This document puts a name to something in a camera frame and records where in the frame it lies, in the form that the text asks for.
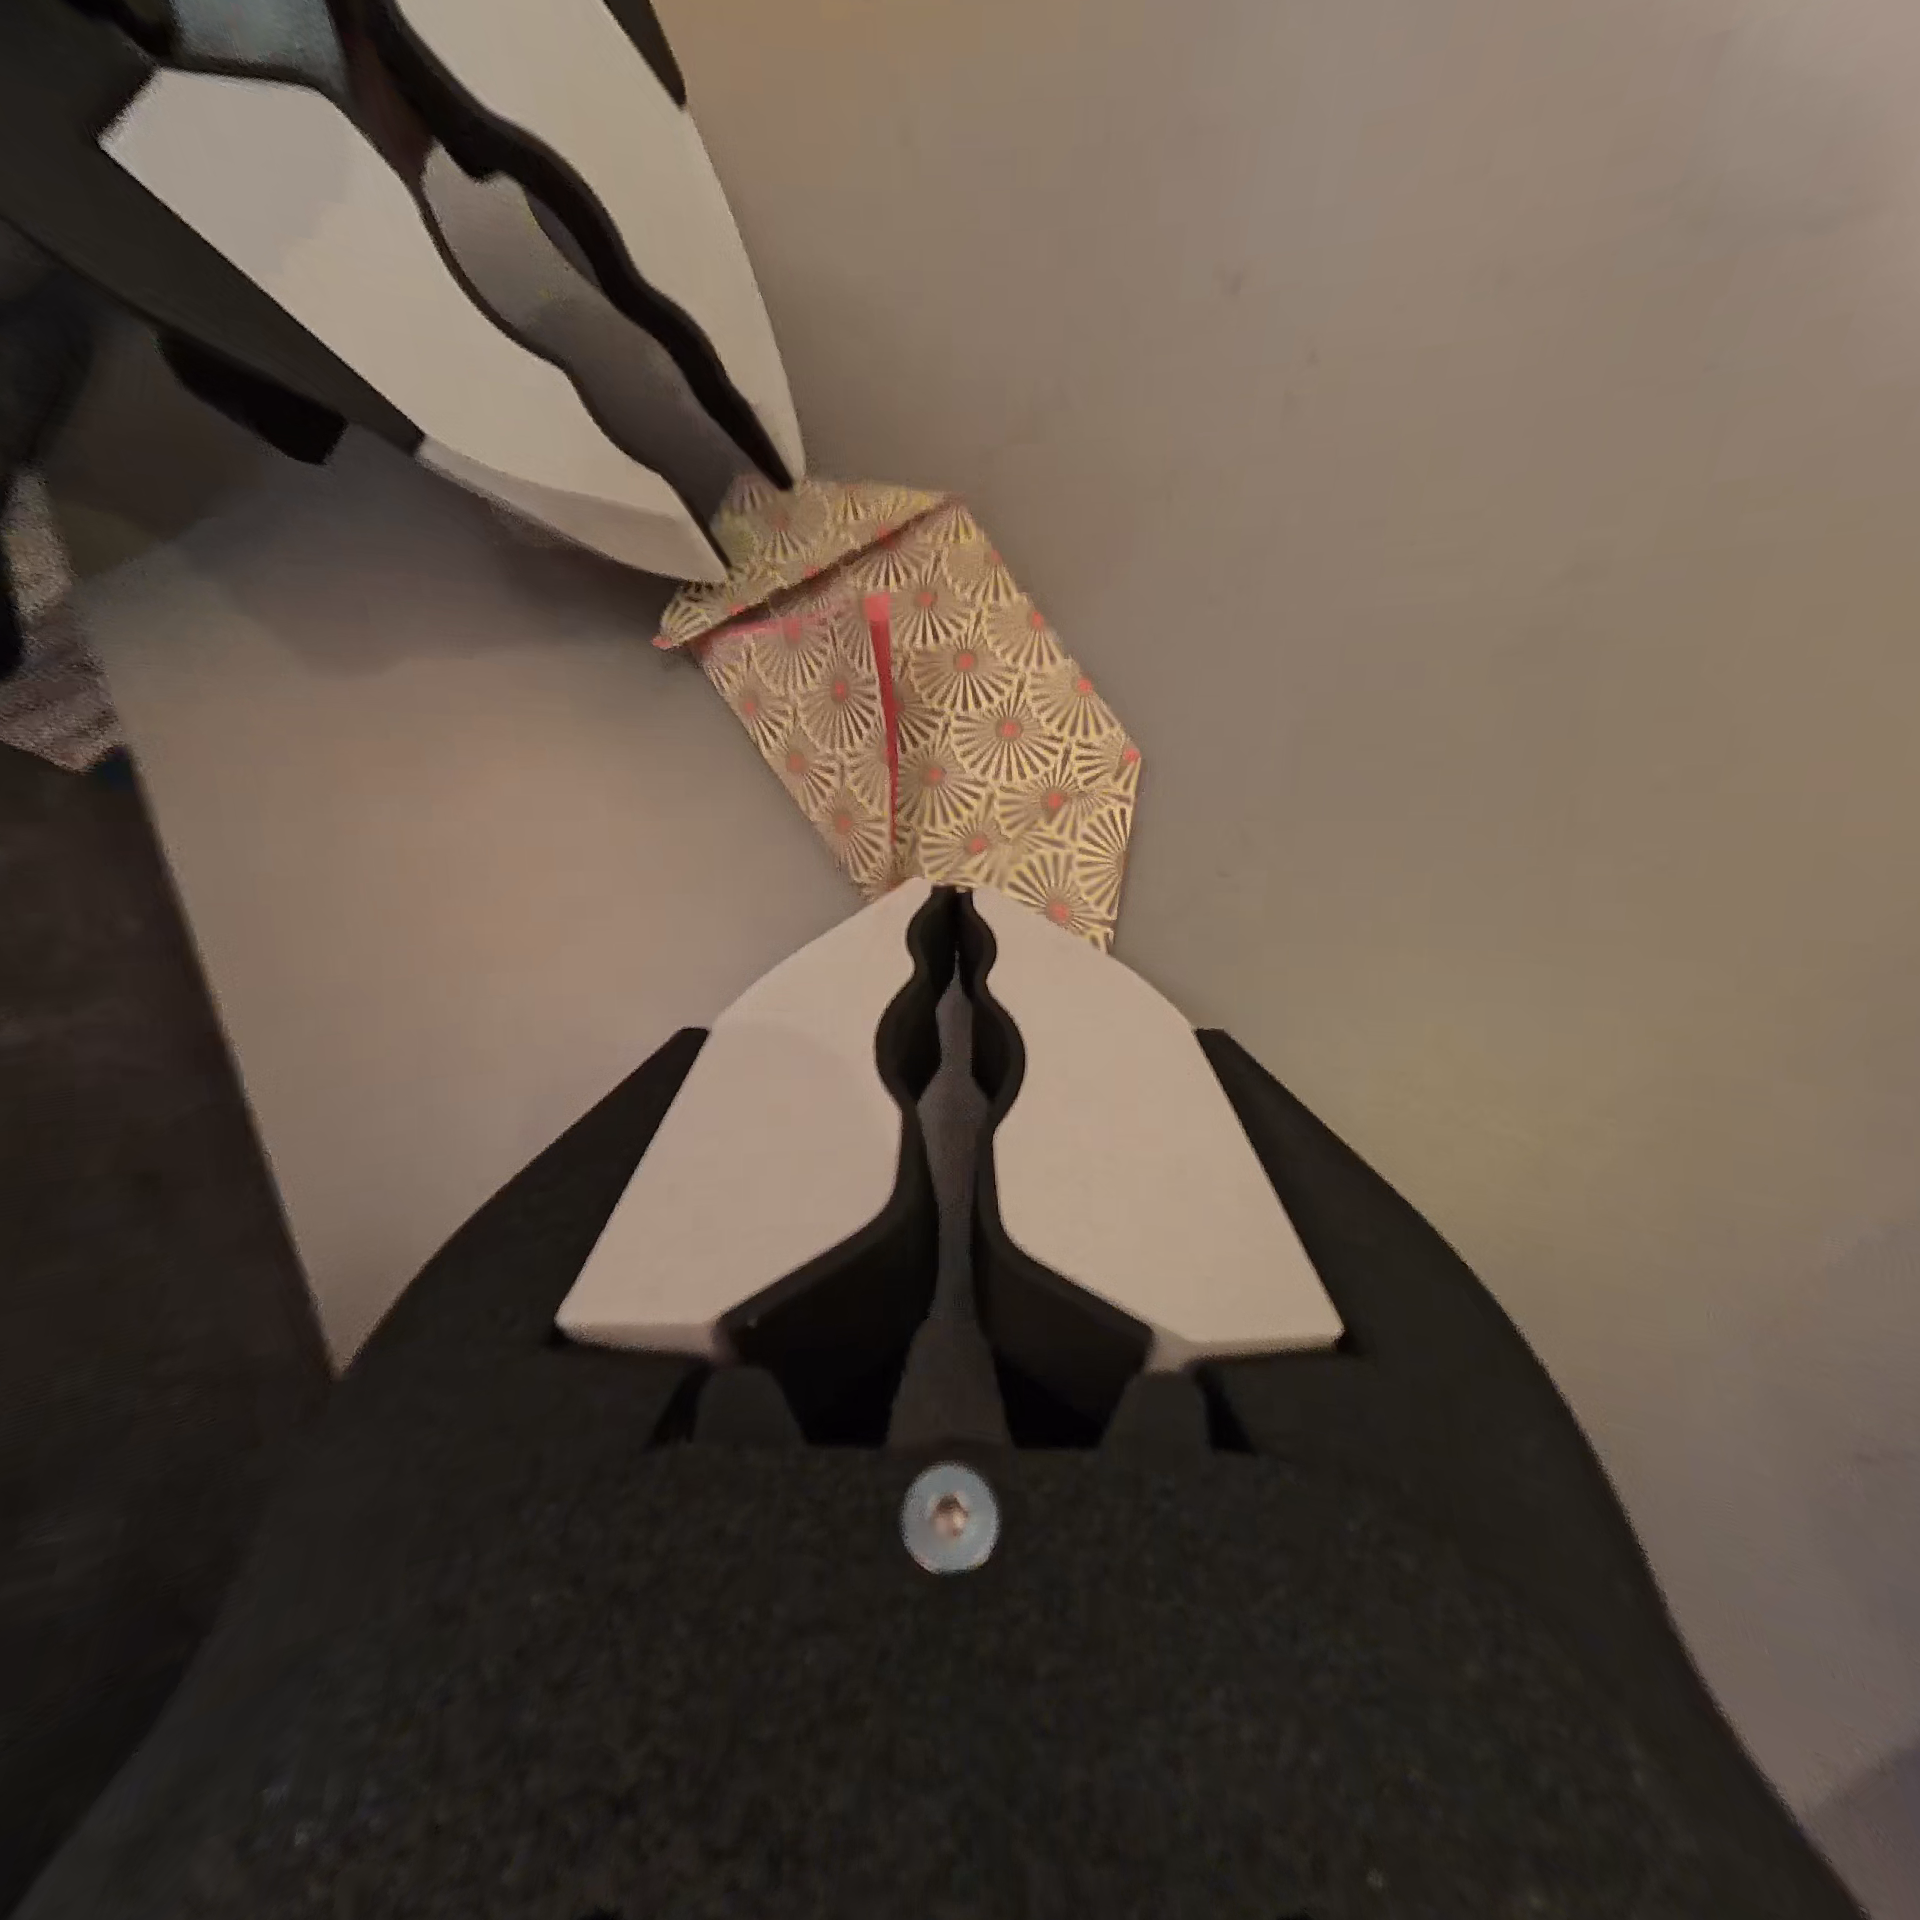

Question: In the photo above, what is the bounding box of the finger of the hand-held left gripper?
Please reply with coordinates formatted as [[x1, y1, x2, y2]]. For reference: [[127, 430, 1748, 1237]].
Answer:
[[375, 0, 805, 492], [97, 65, 734, 585]]

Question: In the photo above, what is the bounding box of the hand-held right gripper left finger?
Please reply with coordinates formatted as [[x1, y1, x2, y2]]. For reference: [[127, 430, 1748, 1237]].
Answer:
[[556, 885, 963, 1451]]

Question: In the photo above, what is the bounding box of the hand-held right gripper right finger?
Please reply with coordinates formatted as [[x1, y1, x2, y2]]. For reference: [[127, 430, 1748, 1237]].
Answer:
[[964, 887, 1347, 1451]]

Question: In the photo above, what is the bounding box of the gold patterned origami paper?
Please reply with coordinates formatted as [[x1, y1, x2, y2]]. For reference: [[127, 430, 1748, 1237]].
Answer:
[[651, 478, 1146, 952]]

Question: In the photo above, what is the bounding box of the speckled grey fabric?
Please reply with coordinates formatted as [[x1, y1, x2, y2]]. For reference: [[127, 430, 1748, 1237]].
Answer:
[[0, 479, 126, 774]]

